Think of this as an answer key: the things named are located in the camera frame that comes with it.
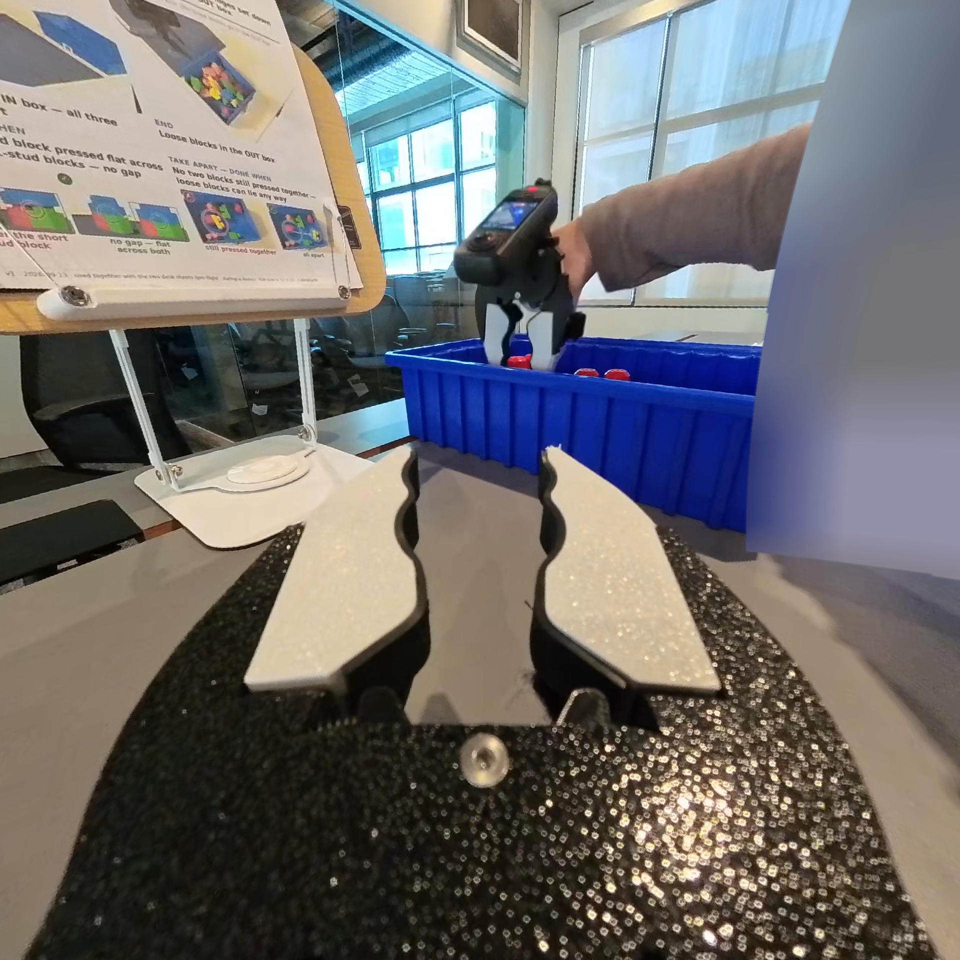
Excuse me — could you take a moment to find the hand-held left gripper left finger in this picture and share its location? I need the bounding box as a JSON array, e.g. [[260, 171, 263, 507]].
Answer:
[[245, 446, 431, 693]]

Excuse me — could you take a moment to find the person's right hand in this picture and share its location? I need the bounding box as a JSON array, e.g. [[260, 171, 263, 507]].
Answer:
[[553, 217, 603, 301]]

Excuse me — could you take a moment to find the black office chair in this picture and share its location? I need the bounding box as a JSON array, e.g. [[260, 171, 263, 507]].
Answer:
[[18, 328, 185, 472]]

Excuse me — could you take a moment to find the printed instruction sheet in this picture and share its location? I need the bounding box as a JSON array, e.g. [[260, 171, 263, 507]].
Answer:
[[0, 0, 366, 301]]

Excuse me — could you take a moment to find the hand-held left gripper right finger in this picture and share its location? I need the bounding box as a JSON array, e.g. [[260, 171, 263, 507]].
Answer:
[[529, 446, 723, 694]]

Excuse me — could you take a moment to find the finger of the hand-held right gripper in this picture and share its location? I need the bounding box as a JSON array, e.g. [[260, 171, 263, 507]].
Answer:
[[529, 309, 566, 374], [483, 298, 521, 367]]

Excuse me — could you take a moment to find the blue plastic bin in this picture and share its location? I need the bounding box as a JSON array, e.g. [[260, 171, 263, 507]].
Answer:
[[384, 336, 759, 534]]

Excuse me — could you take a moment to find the framed wall picture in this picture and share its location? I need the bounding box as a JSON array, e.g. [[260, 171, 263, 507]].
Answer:
[[457, 0, 525, 74]]

